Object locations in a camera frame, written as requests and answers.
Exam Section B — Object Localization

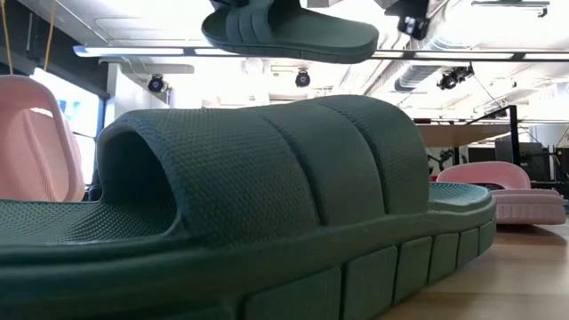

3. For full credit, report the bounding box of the grey ceiling rail fixture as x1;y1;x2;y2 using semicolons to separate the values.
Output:
470;0;551;19

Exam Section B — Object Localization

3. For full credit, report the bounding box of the green rubber slide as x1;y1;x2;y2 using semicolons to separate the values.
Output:
0;93;498;320
201;0;381;65

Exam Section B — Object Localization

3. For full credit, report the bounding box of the silver ventilation duct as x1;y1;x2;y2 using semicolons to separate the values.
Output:
394;35;473;93

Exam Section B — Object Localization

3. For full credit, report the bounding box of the yellow hanging cord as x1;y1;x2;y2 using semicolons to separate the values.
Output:
0;0;14;76
43;0;58;72

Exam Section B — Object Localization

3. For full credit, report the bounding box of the black ceiling track spotlight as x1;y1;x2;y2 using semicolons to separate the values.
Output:
437;65;476;92

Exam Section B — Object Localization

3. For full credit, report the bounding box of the pink rubber slide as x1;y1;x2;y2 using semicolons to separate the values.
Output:
437;160;567;226
0;74;86;203

